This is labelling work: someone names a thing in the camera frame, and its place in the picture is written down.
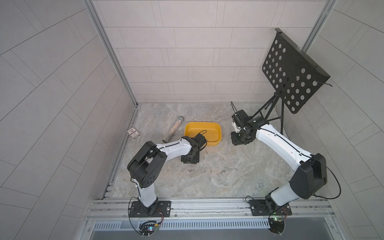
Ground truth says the aluminium mounting rail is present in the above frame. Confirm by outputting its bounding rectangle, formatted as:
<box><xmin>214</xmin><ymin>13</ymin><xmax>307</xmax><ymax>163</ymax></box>
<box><xmin>84</xmin><ymin>197</ymin><xmax>335</xmax><ymax>221</ymax></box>

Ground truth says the controller circuit board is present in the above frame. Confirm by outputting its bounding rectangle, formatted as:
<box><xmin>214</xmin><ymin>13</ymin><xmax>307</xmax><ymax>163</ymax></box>
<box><xmin>139</xmin><ymin>221</ymin><xmax>159</xmax><ymax>237</ymax></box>
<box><xmin>268</xmin><ymin>218</ymin><xmax>285</xmax><ymax>235</ymax></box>

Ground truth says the playing card box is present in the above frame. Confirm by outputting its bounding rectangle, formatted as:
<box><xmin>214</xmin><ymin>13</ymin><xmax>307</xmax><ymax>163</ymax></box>
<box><xmin>127</xmin><ymin>127</ymin><xmax>141</xmax><ymax>139</ymax></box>

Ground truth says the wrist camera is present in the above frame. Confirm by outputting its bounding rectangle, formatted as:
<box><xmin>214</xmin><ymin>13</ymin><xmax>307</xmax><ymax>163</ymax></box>
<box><xmin>193</xmin><ymin>133</ymin><xmax>208</xmax><ymax>151</ymax></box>
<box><xmin>232</xmin><ymin>110</ymin><xmax>251</xmax><ymax>129</ymax></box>

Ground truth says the left controller circuit board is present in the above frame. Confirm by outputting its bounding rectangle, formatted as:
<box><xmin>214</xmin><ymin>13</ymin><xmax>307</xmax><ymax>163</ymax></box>
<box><xmin>139</xmin><ymin>221</ymin><xmax>159</xmax><ymax>237</ymax></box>

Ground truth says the black perforated music stand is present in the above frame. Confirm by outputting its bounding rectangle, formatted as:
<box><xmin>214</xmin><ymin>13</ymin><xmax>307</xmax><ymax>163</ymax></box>
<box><xmin>252</xmin><ymin>28</ymin><xmax>330</xmax><ymax>133</ymax></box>

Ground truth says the right controller circuit board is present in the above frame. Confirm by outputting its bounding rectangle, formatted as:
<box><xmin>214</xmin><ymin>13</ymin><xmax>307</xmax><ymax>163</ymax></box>
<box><xmin>268</xmin><ymin>218</ymin><xmax>285</xmax><ymax>235</ymax></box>

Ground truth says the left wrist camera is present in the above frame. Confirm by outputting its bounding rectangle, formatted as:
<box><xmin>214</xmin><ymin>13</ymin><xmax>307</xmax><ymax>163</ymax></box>
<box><xmin>193</xmin><ymin>133</ymin><xmax>208</xmax><ymax>151</ymax></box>

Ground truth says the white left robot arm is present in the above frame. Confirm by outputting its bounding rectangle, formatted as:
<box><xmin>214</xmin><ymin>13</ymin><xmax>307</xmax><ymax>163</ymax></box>
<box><xmin>127</xmin><ymin>134</ymin><xmax>208</xmax><ymax>213</ymax></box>

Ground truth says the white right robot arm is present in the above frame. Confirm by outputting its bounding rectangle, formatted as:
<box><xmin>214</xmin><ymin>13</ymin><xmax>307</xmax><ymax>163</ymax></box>
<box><xmin>231</xmin><ymin>115</ymin><xmax>332</xmax><ymax>212</ymax></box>

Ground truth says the yellow plastic storage box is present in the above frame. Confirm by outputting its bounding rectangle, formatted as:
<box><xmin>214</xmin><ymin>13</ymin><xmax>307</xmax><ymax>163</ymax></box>
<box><xmin>185</xmin><ymin>122</ymin><xmax>222</xmax><ymax>147</ymax></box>

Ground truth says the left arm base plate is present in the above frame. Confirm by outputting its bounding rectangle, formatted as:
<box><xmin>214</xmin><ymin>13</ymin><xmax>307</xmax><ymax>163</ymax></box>
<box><xmin>129</xmin><ymin>201</ymin><xmax>172</xmax><ymax>218</ymax></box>

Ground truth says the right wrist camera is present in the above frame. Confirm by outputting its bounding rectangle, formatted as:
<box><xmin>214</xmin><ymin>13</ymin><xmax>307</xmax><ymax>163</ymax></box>
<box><xmin>232</xmin><ymin>110</ymin><xmax>251</xmax><ymax>129</ymax></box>

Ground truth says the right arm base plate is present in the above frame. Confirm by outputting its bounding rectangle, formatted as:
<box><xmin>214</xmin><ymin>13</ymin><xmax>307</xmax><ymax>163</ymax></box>
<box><xmin>246</xmin><ymin>199</ymin><xmax>292</xmax><ymax>217</ymax></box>

